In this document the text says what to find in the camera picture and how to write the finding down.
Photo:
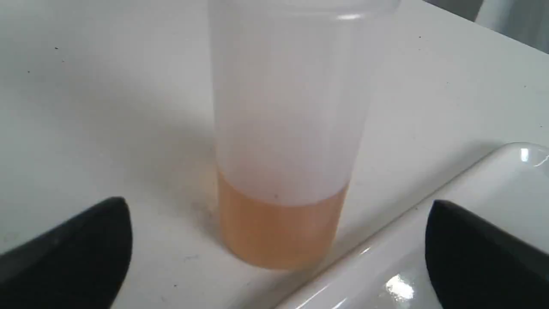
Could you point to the white plastic tray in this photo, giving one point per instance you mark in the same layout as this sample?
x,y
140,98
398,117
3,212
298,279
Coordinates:
x,y
508,188

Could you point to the grey backdrop cloth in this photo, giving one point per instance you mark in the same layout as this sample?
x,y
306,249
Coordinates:
x,y
526,21

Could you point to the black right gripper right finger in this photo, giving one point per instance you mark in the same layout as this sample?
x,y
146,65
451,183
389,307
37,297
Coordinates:
x,y
473,264

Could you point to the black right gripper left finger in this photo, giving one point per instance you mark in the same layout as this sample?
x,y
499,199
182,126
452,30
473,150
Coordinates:
x,y
79,264

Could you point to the translucent plastic cup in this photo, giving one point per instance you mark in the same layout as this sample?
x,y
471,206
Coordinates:
x,y
291,84

